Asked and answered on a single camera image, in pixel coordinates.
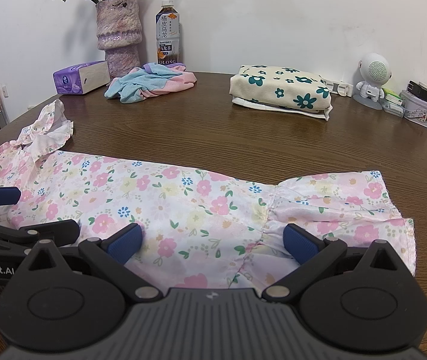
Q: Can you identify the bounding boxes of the blue pink crumpled garment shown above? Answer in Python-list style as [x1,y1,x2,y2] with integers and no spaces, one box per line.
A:
[105,63,197,104]

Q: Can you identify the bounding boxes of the pink floral dress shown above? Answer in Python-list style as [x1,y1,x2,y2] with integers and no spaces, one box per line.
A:
[0,101,416,291]

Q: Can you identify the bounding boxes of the black device on tin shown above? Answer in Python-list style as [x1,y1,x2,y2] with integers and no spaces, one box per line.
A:
[407,80,427,102]

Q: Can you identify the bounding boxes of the purple tissue pack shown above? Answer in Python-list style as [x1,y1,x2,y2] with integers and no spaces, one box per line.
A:
[52,61,110,95]

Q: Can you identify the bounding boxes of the white tin box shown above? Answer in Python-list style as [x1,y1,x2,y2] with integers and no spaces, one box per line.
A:
[400,90,427,128]

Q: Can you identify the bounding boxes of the oolong tea bottle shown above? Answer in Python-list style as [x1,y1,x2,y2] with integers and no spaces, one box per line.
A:
[156,0,180,65]

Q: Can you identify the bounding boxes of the green white small box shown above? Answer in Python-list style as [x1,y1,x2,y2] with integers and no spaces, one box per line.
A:
[380,88,405,118]

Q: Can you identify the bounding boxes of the white astronaut speaker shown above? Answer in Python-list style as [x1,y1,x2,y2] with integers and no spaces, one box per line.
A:
[353,53,392,111]

